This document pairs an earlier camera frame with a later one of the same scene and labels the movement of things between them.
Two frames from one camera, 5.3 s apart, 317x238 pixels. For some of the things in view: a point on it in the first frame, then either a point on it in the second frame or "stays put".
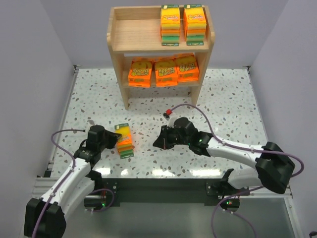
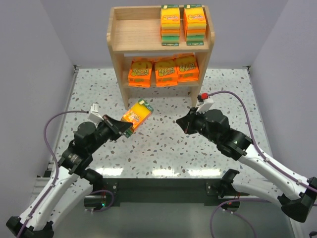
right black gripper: (166, 138) -> (192, 122)
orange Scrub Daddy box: (139, 75) stays put
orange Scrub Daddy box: (187, 67) stays put
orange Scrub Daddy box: (167, 73) stays put
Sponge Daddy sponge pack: (125, 148) -> (137, 114)
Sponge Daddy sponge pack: (170, 24) stays put
